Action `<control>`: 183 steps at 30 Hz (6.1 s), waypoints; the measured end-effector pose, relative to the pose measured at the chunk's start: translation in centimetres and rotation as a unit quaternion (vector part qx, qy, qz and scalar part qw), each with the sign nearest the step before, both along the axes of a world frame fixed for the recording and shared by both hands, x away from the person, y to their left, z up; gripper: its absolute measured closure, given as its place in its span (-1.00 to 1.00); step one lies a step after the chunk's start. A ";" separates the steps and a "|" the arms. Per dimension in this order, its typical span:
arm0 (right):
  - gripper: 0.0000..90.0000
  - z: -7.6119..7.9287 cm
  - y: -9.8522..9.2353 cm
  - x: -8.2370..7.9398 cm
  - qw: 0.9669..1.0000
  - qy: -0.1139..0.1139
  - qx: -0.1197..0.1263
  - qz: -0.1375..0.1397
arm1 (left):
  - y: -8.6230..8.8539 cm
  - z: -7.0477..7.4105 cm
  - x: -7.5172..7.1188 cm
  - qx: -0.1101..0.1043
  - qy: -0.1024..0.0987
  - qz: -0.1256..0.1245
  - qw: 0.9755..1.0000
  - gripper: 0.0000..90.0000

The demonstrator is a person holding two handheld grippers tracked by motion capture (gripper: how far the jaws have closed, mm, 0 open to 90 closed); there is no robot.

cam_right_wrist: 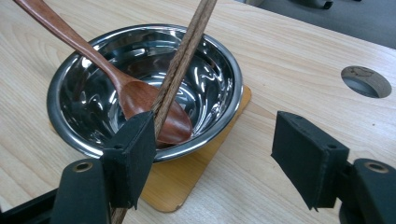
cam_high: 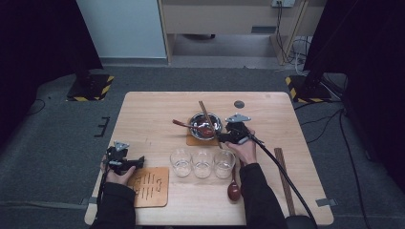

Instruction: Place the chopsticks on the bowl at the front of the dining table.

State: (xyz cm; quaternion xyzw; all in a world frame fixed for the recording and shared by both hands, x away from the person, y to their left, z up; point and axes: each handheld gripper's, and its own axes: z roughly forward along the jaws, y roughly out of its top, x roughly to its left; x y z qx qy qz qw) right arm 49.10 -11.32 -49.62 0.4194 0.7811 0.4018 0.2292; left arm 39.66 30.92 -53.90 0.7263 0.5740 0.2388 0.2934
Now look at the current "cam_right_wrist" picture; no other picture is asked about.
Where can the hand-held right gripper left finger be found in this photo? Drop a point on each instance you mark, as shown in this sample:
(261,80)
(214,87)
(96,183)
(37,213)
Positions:
(130,161)

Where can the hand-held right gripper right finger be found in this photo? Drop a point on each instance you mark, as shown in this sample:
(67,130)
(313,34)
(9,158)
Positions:
(308,161)

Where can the wooden coaster with slots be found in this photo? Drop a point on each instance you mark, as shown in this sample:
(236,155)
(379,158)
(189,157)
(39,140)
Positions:
(174,183)

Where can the reddish brown wooden spoon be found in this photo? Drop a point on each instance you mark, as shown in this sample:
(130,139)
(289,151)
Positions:
(140,96)

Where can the stainless steel bowl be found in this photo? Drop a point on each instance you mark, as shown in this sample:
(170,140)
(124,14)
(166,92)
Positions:
(205,93)

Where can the dark wooden chopstick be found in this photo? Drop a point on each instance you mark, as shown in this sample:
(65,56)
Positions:
(199,31)
(190,31)

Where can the black chair base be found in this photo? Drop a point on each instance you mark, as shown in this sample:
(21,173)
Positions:
(323,3)

